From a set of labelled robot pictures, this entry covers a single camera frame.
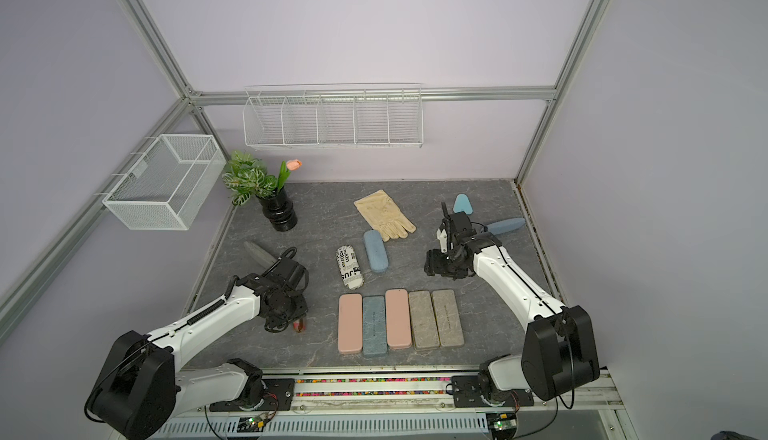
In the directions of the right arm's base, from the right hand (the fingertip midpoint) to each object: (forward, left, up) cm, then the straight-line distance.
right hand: (435, 266), depth 85 cm
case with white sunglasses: (+10, +18, -7) cm, 22 cm away
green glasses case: (-13, +4, -7) cm, 15 cm away
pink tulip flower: (+26, +42, +16) cm, 52 cm away
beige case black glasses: (-14, +38, -6) cm, 41 cm away
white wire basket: (+19, +76, +17) cm, 80 cm away
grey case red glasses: (-13, -3, -7) cm, 15 cm away
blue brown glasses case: (+20, -28, -8) cm, 35 cm away
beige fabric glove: (+26, +15, -10) cm, 32 cm away
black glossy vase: (+23, +51, -2) cm, 56 cm away
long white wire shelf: (+46, +30, +20) cm, 58 cm away
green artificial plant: (+20, +54, +17) cm, 60 cm away
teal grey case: (-15, +17, -6) cm, 24 cm away
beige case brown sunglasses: (+4, +26, -7) cm, 27 cm away
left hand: (-12, +39, -7) cm, 41 cm away
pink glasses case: (-13, +11, -7) cm, 18 cm away
